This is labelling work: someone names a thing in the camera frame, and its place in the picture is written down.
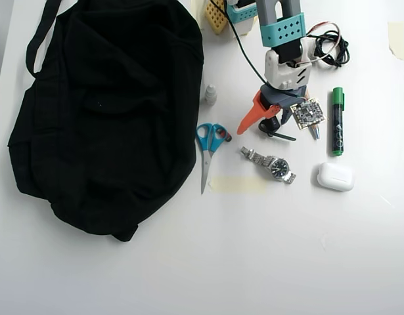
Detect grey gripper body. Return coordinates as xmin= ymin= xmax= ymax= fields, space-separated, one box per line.
xmin=259 ymin=83 xmax=307 ymax=116

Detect coiled black cable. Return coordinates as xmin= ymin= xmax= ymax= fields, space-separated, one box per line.
xmin=306 ymin=28 xmax=351 ymax=70

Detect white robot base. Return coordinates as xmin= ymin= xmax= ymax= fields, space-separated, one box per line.
xmin=227 ymin=18 xmax=259 ymax=37

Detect white earbuds case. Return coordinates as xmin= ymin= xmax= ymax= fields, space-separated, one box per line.
xmin=316 ymin=161 xmax=355 ymax=192

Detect white dropper bottle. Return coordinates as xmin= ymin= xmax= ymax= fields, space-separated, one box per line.
xmin=204 ymin=84 xmax=218 ymax=106

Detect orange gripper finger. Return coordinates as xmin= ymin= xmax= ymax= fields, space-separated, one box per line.
xmin=236 ymin=91 xmax=281 ymax=136

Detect black fabric bag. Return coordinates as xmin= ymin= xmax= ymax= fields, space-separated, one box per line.
xmin=7 ymin=0 xmax=206 ymax=243

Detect square camera circuit board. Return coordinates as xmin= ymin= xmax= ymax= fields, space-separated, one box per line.
xmin=288 ymin=98 xmax=328 ymax=131

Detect torn beige tape piece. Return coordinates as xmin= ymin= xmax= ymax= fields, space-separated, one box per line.
xmin=387 ymin=21 xmax=404 ymax=62

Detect yellow perforated block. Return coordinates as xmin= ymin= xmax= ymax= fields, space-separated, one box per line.
xmin=204 ymin=0 xmax=229 ymax=36

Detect silver wrist watch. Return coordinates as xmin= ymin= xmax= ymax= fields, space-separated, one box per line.
xmin=239 ymin=146 xmax=297 ymax=185

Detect green marker pen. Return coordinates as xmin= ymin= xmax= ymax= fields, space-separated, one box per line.
xmin=326 ymin=87 xmax=347 ymax=158

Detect blue handled scissors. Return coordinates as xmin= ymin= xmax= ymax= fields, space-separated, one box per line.
xmin=195 ymin=123 xmax=227 ymax=195

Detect red white servo wire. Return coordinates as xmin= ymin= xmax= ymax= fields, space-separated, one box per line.
xmin=305 ymin=21 xmax=340 ymax=65

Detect thin black cable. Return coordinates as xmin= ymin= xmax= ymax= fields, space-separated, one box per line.
xmin=210 ymin=0 xmax=271 ymax=87

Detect long beige tape strip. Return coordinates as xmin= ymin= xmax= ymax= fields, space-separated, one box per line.
xmin=210 ymin=175 xmax=268 ymax=195

